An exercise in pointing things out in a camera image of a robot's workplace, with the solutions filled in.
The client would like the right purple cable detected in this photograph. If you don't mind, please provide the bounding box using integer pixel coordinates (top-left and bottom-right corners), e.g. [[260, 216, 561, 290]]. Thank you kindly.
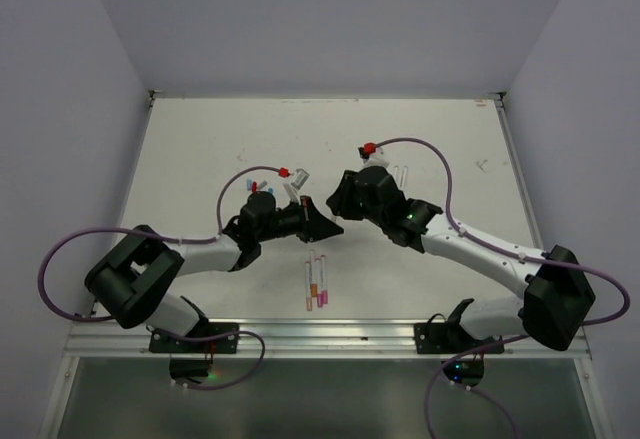
[[362, 136, 631, 439]]

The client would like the aluminium mounting rail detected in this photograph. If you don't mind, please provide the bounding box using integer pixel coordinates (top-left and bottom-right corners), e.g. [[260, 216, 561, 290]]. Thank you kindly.
[[64, 316, 591, 360]]

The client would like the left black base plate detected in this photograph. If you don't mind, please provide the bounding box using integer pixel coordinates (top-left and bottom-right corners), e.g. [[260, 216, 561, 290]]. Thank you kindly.
[[149, 321, 239, 355]]

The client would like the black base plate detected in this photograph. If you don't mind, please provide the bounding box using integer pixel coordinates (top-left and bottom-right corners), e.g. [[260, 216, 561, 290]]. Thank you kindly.
[[149, 321, 239, 355], [413, 299, 505, 354]]

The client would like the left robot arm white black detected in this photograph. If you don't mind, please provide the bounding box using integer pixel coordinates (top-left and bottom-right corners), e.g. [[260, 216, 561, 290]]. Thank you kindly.
[[84, 192, 344, 352]]

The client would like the magenta cap pen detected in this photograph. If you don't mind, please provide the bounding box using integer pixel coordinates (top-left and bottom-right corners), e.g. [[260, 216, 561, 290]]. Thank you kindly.
[[311, 258, 324, 308]]

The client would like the orange band pen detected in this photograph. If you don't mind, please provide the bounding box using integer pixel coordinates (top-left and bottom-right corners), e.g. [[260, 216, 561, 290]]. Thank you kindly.
[[309, 249, 318, 298]]

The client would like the peach cap pen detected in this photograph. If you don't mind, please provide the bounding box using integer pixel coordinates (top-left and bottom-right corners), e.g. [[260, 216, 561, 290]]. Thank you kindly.
[[304, 261, 313, 312]]

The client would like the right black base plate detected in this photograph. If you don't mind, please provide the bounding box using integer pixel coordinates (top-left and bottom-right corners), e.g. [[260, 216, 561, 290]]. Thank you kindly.
[[413, 299, 505, 354]]

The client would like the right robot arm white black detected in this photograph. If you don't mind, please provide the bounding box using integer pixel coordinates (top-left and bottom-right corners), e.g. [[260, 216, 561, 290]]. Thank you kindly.
[[326, 166, 595, 352]]

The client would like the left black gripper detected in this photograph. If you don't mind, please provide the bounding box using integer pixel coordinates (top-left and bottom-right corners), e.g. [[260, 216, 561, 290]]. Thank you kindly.
[[257, 194, 343, 242]]

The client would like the pink cap pen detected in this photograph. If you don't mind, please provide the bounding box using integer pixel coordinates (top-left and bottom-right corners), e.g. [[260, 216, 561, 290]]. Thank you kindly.
[[320, 255, 328, 306]]

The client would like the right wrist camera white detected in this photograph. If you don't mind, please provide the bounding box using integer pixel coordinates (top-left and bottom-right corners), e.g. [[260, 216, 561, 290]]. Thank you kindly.
[[358, 144, 390, 169]]

